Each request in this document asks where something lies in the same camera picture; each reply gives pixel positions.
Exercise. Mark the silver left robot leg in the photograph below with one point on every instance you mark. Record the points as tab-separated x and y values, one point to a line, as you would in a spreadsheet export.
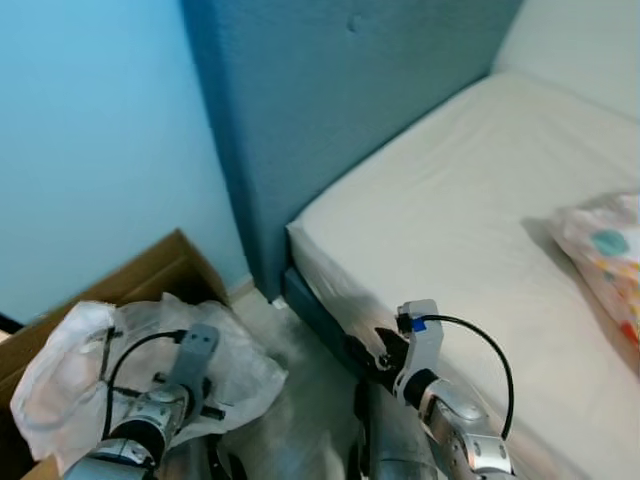
205	460

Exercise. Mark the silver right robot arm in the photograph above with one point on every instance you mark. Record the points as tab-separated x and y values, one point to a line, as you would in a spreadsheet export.
460	430

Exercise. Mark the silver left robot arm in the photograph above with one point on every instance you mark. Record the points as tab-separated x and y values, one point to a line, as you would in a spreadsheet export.
140	440

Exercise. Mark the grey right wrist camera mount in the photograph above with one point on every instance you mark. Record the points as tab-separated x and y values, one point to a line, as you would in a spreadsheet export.
422	335

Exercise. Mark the brown cardboard box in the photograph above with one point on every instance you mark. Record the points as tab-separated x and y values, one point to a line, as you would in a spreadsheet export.
150	275

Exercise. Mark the cream sheeted bed mattress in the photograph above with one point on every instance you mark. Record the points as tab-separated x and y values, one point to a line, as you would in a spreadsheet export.
450	200

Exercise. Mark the blue fabric headboard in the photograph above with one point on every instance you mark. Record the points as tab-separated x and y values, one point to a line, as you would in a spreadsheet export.
330	100

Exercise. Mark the pink pillow with orange spots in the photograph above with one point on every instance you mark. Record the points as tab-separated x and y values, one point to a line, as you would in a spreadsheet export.
610	250

